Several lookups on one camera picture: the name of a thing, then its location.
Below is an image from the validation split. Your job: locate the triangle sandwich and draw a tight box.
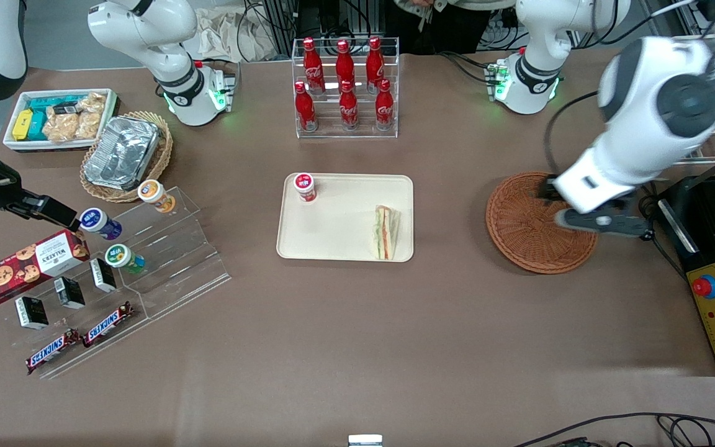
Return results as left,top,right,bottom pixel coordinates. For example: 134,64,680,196
372,205,402,261

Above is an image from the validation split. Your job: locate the round brown wicker basket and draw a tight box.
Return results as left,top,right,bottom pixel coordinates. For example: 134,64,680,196
485,171,599,274

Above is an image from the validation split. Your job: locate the aluminium foil tray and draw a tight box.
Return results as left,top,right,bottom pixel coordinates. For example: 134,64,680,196
83,115,161,191

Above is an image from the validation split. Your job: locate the light wicker basket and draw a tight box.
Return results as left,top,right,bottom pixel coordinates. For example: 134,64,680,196
80,111,174,204

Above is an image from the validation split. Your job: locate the beige plastic tray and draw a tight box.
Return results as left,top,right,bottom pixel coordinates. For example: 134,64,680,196
276,173,415,263

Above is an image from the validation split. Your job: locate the blue label jar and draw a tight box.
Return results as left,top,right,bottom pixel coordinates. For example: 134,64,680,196
79,208,123,241

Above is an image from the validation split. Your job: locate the white plastic bin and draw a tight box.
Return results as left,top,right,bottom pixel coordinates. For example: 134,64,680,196
2,88,120,153

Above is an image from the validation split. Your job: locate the red Walkers cookie box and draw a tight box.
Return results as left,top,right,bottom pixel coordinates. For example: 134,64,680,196
0,229,91,307

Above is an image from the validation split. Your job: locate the yellow small box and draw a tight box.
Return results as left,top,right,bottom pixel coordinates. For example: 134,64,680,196
12,109,34,142

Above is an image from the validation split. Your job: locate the short teal box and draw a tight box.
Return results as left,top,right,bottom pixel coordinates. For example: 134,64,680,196
25,112,48,141

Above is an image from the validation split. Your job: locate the small black box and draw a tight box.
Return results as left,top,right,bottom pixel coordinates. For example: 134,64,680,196
54,277,86,310
15,296,49,330
89,258,117,293

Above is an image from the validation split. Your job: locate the green label jar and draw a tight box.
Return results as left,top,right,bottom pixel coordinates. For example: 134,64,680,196
105,244,146,274

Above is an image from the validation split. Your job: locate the orange label jar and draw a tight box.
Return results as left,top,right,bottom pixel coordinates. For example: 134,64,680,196
137,179,176,214

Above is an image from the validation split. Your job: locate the long teal box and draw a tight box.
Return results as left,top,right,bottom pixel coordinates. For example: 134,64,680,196
29,95,80,114

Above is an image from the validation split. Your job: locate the black countertop appliance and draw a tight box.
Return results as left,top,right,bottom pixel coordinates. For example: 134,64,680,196
655,176,715,277

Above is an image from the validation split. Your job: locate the Snickers bar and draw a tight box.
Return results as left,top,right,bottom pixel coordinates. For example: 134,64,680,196
25,328,82,375
82,301,135,348

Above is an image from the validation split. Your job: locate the clear acrylic stepped stand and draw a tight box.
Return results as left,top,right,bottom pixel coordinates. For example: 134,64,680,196
4,185,232,380

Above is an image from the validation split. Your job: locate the red cola bottle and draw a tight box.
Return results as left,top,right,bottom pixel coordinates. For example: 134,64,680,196
339,81,359,130
335,39,356,88
375,79,395,130
294,81,318,132
303,37,325,95
366,36,386,95

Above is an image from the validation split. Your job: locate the clear acrylic bottle rack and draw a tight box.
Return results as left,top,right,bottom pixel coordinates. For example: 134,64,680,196
291,37,400,138

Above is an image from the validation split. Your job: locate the red lid white cup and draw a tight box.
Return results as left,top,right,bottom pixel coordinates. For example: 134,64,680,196
294,172,318,204

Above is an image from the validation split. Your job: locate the beige crumpled cloth bag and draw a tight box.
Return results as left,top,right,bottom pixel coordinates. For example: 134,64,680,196
198,5,274,63

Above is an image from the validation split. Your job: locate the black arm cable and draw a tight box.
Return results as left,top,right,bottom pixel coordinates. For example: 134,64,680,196
542,91,601,181

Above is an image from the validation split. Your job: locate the black cable with plug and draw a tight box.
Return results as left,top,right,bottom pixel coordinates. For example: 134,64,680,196
639,194,693,277

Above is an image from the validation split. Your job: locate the black base cable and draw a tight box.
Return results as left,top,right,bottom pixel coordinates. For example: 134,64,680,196
441,50,496,86

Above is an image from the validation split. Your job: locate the black floor cable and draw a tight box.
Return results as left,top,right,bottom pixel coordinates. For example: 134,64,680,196
513,412,715,447

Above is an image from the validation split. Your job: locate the aluminium frame post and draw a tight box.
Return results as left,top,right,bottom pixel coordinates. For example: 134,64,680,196
263,0,296,60

